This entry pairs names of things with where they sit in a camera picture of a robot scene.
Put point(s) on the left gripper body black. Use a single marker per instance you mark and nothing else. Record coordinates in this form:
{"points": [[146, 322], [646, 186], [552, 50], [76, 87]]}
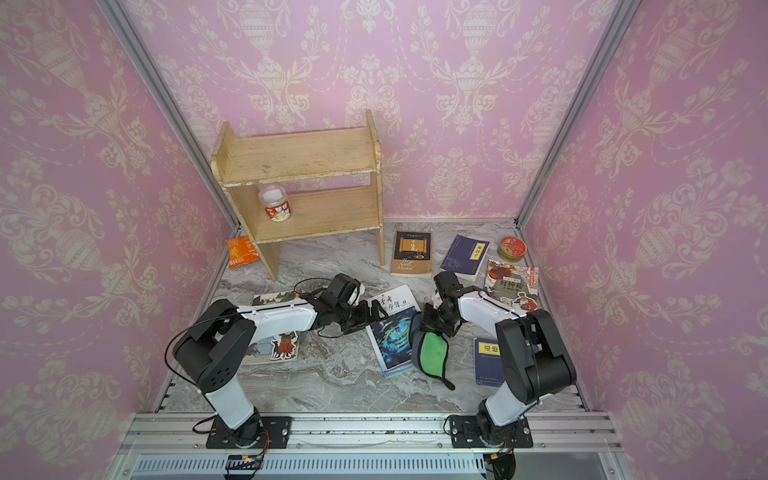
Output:
{"points": [[352, 317]]}

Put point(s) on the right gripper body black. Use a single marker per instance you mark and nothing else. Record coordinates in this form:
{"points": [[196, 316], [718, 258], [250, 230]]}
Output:
{"points": [[437, 320]]}

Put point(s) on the white book blue swirl cover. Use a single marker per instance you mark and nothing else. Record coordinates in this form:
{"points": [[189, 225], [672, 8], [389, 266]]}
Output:
{"points": [[390, 335]]}

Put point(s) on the green cloth with black trim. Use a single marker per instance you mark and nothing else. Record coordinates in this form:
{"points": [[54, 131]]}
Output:
{"points": [[429, 350]]}

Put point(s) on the dark blue book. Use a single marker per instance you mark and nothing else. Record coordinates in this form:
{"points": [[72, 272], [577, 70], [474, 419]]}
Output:
{"points": [[488, 370]]}

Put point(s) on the grey-green illustrated Chinese book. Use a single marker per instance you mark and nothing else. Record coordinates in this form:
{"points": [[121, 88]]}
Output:
{"points": [[278, 348]]}

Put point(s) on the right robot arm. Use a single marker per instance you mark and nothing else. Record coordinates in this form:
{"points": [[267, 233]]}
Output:
{"points": [[535, 361]]}

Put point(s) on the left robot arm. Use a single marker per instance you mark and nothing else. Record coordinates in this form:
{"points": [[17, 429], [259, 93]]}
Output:
{"points": [[211, 350]]}

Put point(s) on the dark purple book yellow label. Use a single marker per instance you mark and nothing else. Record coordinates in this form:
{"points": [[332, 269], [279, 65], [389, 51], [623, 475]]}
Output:
{"points": [[465, 257]]}

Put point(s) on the black and tan book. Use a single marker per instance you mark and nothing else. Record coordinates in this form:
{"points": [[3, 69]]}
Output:
{"points": [[412, 254]]}

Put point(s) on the red illustrated Chinese book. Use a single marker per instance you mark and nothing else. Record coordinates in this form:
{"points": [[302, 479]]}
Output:
{"points": [[513, 285]]}

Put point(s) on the red round tin can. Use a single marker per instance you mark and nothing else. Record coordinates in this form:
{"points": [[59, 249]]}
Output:
{"points": [[512, 249]]}

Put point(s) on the orange snack packet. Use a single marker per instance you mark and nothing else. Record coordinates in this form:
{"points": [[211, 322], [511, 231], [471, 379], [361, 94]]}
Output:
{"points": [[241, 251]]}

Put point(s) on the white plastic jar red label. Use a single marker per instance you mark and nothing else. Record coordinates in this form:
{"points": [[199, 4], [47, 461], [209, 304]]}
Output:
{"points": [[274, 200]]}

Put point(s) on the wooden two-tier shelf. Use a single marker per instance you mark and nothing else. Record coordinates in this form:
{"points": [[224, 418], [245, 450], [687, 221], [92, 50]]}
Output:
{"points": [[242, 165]]}

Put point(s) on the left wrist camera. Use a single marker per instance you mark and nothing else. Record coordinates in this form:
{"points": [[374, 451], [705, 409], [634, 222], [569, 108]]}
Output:
{"points": [[359, 290]]}

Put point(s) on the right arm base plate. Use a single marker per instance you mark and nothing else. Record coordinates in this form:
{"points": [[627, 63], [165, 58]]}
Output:
{"points": [[474, 431]]}

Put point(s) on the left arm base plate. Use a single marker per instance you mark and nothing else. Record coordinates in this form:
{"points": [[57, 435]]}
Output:
{"points": [[270, 432]]}

